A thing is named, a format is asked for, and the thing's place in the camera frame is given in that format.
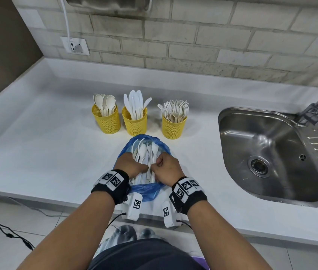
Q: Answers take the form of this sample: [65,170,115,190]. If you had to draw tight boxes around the bundle of white plastic cutlery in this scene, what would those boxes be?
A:
[132,138,159,185]

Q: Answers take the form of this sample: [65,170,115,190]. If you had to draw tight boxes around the metal faucet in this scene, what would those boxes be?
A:
[296,77,318,126]

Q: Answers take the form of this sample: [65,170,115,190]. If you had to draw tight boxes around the black floor cable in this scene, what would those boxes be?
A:
[0,217,34,251]

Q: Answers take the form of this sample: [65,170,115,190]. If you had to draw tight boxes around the black wristband with markers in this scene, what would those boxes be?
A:
[91,169,131,206]
[169,176,208,215]

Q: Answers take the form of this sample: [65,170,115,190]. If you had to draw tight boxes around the stainless steel wall appliance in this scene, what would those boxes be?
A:
[64,0,153,12]

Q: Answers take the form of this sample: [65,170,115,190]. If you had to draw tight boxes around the stack of white spoons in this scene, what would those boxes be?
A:
[93,93,118,117]

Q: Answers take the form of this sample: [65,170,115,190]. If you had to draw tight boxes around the white wall socket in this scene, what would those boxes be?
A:
[60,36,91,56]

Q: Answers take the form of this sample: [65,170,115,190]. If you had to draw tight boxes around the person's right hand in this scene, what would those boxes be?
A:
[150,151,186,188]

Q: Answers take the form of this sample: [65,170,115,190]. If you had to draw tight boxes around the black left wrist camera cable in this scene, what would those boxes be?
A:
[105,212,127,231]

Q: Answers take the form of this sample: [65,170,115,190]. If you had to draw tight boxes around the person's left hand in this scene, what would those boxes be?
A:
[114,152,150,179]

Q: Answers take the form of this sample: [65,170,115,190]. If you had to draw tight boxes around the black right wristband with markers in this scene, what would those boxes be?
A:
[169,176,208,215]

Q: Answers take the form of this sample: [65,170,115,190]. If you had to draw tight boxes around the purple plastic stool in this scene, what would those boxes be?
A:
[188,251,208,270]

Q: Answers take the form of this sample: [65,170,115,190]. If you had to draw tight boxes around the stack of white knives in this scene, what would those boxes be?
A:
[123,89,145,120]

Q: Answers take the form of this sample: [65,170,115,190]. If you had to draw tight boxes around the black left wristband with markers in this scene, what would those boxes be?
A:
[91,169,131,206]

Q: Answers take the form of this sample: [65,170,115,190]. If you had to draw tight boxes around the white plug with cable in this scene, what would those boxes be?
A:
[59,0,84,54]

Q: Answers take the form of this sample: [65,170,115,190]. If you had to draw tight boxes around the person's right forearm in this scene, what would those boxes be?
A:
[187,201,273,270]

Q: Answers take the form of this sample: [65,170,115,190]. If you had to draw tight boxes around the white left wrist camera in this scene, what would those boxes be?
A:
[121,192,143,221]

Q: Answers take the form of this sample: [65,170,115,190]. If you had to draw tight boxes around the stainless steel sink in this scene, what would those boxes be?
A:
[218,106,318,210]

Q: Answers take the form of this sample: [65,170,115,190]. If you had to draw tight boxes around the person's dark shorts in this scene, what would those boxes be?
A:
[87,238,206,270]

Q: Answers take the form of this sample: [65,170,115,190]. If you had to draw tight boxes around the grey shoe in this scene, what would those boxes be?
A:
[114,225,138,244]
[139,228,159,241]

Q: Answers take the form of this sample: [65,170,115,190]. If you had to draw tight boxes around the stack of white forks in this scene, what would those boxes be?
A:
[157,99,190,123]

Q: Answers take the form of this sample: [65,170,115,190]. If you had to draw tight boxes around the person's left forearm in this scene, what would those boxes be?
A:
[15,191,115,270]

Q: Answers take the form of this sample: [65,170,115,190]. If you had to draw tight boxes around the blue plastic bag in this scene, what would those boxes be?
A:
[113,134,172,202]

